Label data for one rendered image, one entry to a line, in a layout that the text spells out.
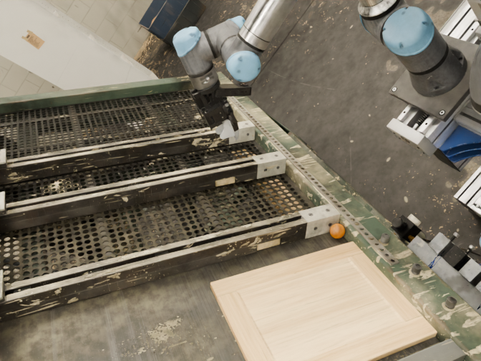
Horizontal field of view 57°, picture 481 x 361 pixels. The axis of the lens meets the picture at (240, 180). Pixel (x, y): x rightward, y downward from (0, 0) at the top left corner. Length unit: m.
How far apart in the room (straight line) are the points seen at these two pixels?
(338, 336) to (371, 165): 1.62
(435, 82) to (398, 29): 0.19
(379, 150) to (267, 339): 1.75
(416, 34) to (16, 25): 3.94
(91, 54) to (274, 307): 3.90
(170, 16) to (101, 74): 1.04
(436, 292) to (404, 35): 0.69
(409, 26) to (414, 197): 1.38
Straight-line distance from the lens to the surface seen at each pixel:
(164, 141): 1.85
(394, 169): 2.61
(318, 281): 1.32
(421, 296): 1.33
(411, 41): 1.23
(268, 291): 1.27
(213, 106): 1.26
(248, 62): 1.05
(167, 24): 5.26
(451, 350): 1.25
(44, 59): 4.77
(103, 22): 6.19
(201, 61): 1.19
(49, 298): 1.30
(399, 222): 1.54
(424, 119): 1.44
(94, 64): 4.82
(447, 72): 1.34
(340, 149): 2.88
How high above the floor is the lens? 2.09
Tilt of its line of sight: 38 degrees down
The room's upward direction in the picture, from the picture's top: 61 degrees counter-clockwise
